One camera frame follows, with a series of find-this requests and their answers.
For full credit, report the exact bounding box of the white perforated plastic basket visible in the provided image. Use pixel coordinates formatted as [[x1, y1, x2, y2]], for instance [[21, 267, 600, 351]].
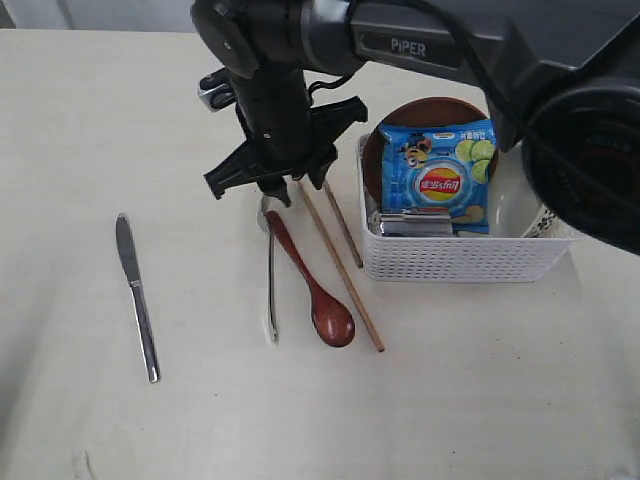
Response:
[[357, 135, 580, 283]]

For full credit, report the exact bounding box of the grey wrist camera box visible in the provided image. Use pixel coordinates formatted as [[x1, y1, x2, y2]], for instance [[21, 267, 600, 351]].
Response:
[[198, 68, 236, 112]]

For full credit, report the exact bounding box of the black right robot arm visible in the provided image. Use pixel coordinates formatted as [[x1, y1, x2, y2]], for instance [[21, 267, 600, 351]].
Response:
[[190, 1, 639, 253]]

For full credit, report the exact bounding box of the dark wooden chopstick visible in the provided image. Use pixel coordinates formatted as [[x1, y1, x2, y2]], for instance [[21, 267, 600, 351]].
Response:
[[323, 180, 364, 269]]

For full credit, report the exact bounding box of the white floral ceramic bowl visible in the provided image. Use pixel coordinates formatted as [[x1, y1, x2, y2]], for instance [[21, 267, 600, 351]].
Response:
[[488, 144, 579, 239]]

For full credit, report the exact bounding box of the blue chips bag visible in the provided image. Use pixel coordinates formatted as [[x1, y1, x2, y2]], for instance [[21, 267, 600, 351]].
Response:
[[378, 119, 497, 234]]

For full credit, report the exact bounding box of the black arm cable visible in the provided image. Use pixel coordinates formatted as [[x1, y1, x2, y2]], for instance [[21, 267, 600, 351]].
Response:
[[304, 0, 640, 201]]

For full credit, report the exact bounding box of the shiny steel cup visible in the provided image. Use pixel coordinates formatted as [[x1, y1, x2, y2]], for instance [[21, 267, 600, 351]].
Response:
[[372, 208, 453, 238]]

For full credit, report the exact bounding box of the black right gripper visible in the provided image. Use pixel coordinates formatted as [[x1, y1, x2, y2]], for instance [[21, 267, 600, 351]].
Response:
[[191, 1, 368, 207]]

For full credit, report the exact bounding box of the red-brown wooden spoon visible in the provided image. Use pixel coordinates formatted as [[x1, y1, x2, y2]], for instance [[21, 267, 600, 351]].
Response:
[[265, 210, 356, 348]]

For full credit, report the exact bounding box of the light wooden chopstick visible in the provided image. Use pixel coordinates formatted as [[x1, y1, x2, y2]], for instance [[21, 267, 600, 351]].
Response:
[[297, 182, 386, 353]]

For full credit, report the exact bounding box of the silver metal fork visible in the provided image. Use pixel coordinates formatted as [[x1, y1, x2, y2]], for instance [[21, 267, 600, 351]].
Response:
[[257, 195, 279, 344]]

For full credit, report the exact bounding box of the silver table knife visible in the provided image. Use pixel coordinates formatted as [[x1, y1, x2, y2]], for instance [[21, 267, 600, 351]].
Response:
[[115, 213, 161, 384]]

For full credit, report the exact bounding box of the brown round plate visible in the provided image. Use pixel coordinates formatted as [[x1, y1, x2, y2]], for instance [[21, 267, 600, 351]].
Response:
[[362, 97, 488, 206]]

